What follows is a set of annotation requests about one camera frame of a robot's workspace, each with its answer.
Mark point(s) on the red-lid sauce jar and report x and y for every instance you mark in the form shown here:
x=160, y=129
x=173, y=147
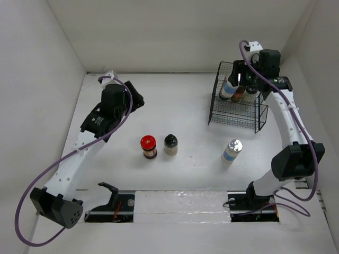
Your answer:
x=148, y=145

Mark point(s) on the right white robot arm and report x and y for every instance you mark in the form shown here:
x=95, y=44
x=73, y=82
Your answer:
x=300, y=154

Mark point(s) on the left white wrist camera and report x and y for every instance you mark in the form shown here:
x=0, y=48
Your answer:
x=107, y=79

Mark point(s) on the blue-band silver-top shaker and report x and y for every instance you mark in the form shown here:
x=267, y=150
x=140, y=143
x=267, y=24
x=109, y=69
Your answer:
x=232, y=150
x=227, y=90

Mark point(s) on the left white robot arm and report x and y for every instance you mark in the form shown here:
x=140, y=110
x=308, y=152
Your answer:
x=56, y=199

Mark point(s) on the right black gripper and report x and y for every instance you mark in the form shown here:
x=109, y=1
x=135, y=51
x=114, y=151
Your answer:
x=238, y=66

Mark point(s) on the black-cap white spice bottle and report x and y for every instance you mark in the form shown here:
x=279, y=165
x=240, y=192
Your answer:
x=171, y=145

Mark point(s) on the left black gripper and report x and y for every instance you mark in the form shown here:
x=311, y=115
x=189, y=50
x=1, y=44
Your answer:
x=137, y=99

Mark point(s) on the green-label chili sauce bottle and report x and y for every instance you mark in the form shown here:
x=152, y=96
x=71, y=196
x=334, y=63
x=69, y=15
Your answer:
x=237, y=96

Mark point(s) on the black wire basket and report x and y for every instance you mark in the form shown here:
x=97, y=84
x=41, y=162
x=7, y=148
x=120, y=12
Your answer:
x=250, y=112

